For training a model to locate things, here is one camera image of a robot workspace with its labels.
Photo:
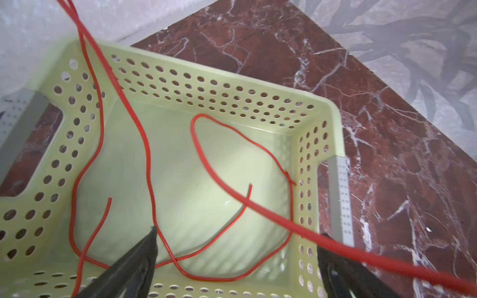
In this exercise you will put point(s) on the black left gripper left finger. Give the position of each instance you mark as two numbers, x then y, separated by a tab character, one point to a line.
131	276

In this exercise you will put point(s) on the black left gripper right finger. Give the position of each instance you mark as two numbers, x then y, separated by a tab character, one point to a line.
346	278

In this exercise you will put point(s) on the right light green basket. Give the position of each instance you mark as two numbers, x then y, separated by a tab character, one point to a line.
73	167

